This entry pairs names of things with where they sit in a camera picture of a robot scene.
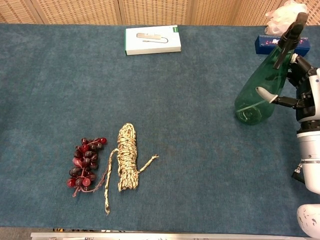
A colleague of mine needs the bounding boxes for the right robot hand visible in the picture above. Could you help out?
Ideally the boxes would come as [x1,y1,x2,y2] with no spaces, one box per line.
[255,53,320,124]

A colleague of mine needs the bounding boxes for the green plastic spray bottle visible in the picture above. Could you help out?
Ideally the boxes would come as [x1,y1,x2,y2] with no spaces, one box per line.
[234,11,309,126]

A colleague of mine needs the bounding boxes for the blue printed box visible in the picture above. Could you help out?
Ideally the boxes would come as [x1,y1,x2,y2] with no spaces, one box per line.
[254,34,312,58]

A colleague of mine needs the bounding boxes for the white plastic bag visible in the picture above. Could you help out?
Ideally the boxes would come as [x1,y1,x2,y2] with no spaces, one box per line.
[264,0,310,36]

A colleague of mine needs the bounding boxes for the white USB hub box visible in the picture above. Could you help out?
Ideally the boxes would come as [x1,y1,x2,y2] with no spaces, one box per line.
[124,24,183,56]

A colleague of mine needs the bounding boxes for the woven wicker folding screen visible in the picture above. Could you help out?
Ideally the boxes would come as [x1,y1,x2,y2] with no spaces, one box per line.
[0,0,320,27]

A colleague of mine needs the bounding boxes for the blue felt table mat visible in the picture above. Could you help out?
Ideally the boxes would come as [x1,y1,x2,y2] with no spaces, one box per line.
[0,23,320,238]

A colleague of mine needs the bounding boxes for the dark red plastic grapes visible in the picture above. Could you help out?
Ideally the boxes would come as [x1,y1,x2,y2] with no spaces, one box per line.
[66,136,108,198]

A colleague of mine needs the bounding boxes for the beige braided rope bundle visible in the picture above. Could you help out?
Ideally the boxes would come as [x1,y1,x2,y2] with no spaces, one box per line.
[103,122,160,216]

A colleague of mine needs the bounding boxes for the aluminium frame rail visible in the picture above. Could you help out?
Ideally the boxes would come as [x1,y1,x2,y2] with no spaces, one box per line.
[30,231,308,240]

